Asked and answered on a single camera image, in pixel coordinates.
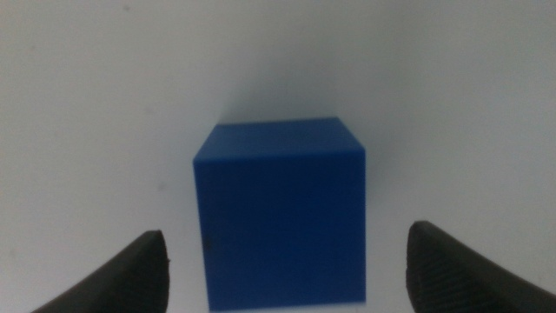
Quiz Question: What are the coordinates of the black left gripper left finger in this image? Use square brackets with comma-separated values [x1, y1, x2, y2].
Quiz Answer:
[30, 230, 171, 313]

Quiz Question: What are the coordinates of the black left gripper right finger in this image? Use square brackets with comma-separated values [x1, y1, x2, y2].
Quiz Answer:
[405, 220, 556, 313]

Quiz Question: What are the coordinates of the blue cube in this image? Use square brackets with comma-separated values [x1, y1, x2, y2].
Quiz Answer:
[192, 116, 367, 313]

